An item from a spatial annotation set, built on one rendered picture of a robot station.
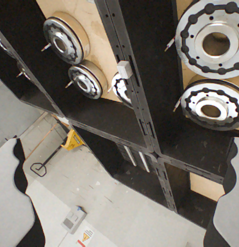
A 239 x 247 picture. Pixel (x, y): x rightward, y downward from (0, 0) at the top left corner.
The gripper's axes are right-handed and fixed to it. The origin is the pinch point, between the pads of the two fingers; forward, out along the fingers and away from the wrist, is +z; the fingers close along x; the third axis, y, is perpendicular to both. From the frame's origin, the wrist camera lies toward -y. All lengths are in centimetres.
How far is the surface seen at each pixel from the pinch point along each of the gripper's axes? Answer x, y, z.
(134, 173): 4, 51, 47
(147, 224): 36, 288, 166
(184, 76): 10.3, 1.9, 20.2
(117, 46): -0.7, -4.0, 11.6
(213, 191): 28, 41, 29
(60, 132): -152, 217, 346
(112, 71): -2.6, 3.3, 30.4
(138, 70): 1.7, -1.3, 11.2
